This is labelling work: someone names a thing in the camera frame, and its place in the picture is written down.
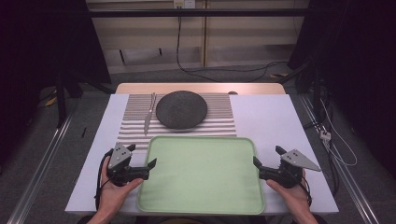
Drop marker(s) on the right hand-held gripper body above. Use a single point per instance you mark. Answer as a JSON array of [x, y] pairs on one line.
[[291, 166]]

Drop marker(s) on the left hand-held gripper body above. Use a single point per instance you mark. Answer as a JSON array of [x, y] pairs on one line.
[[120, 157]]

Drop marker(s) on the person's right hand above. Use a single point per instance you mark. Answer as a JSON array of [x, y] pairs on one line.
[[291, 196]]

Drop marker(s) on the person's left hand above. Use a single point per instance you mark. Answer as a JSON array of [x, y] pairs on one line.
[[113, 194]]

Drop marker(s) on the white table cover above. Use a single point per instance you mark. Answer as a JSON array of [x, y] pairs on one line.
[[271, 121]]

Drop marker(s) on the silver metal fork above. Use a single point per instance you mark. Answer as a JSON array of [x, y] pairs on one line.
[[149, 115]]

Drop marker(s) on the white power strip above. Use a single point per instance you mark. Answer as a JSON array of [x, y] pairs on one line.
[[324, 134]]

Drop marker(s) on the light green tray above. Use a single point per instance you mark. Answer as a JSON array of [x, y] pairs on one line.
[[202, 174]]

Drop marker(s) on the dark grey round plate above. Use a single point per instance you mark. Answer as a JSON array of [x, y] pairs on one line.
[[181, 109]]

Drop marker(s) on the striped grey placemat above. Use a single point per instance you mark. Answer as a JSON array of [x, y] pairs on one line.
[[218, 115]]

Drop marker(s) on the black metal stand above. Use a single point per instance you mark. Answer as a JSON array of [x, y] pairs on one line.
[[62, 93], [314, 90]]

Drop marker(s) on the small brown knob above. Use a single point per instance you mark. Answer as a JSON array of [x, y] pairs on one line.
[[232, 92]]

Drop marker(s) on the black curtain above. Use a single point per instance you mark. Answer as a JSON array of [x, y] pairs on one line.
[[355, 62], [43, 56]]

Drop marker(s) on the black horizontal bar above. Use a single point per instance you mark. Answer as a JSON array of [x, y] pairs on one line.
[[199, 12]]

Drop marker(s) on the aluminium floor rail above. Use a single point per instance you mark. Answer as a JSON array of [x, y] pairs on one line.
[[37, 168], [339, 161]]

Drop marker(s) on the white wall socket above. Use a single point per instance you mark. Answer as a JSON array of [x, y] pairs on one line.
[[184, 3]]

